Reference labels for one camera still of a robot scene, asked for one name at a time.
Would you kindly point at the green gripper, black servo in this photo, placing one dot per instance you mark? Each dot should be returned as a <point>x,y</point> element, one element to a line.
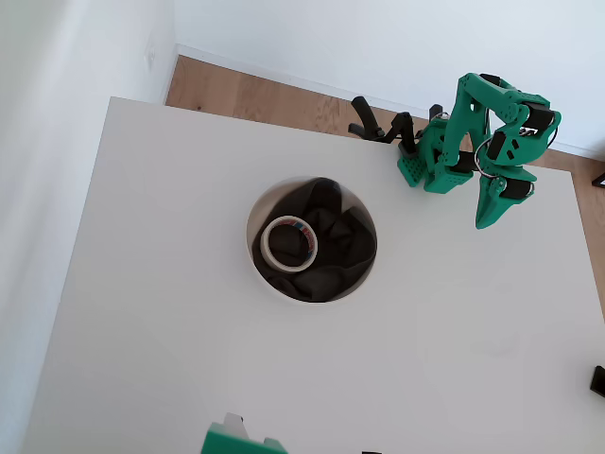
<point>516,188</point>

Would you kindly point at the white masking tape roll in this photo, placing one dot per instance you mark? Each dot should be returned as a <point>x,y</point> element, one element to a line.
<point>265,246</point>

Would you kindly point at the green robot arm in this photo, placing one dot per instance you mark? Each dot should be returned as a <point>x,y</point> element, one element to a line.
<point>465,118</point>

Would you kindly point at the black angular object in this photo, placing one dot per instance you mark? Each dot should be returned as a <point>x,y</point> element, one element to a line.
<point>600,181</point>

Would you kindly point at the black table clamp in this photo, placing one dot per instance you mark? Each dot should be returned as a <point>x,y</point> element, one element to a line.
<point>435,111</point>
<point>368,118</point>

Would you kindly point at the black crumpled cloth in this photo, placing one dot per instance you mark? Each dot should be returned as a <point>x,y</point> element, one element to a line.
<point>340,236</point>

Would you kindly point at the white round bowl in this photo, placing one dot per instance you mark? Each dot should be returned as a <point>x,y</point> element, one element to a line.
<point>255,222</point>

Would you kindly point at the white plastic piece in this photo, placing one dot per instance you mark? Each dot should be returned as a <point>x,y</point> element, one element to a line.
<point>232,423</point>

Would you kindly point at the black camera block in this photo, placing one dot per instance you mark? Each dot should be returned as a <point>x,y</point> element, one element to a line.
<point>598,380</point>

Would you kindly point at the green printed mount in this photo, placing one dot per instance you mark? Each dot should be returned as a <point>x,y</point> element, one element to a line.
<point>227,442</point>

